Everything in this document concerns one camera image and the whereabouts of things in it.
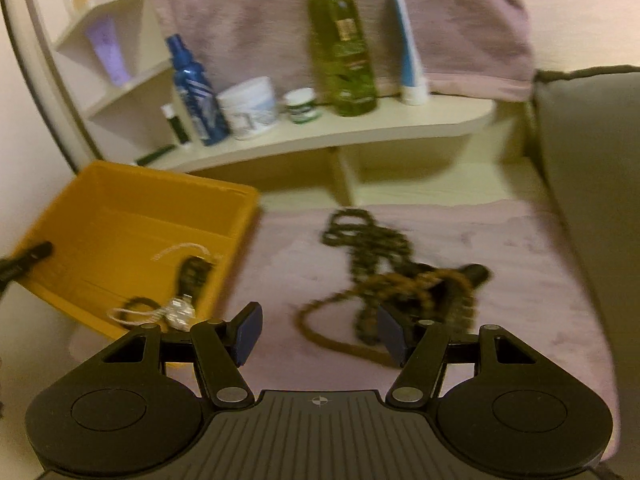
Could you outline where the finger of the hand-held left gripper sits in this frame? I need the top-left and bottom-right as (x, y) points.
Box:
(0, 241), (54, 289)

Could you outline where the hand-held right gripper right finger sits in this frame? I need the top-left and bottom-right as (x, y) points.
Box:
(377, 305), (536, 407)

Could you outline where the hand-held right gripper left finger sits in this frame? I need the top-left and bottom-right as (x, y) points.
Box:
(102, 302), (264, 409)

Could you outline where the brown bead necklace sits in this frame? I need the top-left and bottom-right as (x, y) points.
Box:
(299, 209), (476, 356)

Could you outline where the silver sparkly jewelry piece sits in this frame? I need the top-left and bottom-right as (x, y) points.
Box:
(162, 296), (197, 332)

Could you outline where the dark wrist watch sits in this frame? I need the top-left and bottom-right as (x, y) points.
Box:
(174, 256), (217, 307)

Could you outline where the white pearl necklace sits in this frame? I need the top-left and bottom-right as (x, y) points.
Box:
(107, 241), (222, 330)

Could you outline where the orange plastic tray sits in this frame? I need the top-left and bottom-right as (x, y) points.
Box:
(10, 161), (262, 366)

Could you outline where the black jewelry piece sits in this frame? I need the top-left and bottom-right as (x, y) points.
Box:
(405, 262), (492, 321)

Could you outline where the pink table mat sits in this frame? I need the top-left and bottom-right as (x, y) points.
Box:
(70, 197), (621, 480)

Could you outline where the dark green sachet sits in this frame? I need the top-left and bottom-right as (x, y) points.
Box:
(135, 145), (177, 167)

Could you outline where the green and white lip balm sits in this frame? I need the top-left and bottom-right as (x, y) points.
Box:
(160, 104), (193, 148)

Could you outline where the white corner shelf unit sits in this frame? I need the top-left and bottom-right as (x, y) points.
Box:
(20, 0), (496, 206)

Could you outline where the purple cosmetic tube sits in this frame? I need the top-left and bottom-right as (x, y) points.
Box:
(84, 16), (132, 87)

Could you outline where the white cream jar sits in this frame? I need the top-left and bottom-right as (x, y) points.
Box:
(217, 76), (279, 141)

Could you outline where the small green and white jar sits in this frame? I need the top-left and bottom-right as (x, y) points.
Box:
(282, 87), (323, 126)

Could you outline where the blue spray bottle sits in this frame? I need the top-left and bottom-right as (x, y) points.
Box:
(165, 34), (232, 147)

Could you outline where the grey cushion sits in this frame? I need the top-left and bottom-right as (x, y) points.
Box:
(532, 65), (640, 461)

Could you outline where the blue and white tube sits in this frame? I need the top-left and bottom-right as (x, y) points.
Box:
(387, 0), (431, 106)

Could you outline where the green spray bottle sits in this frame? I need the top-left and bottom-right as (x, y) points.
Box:
(306, 0), (378, 117)

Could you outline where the pink hanging towel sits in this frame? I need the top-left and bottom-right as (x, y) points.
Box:
(135, 0), (536, 103)

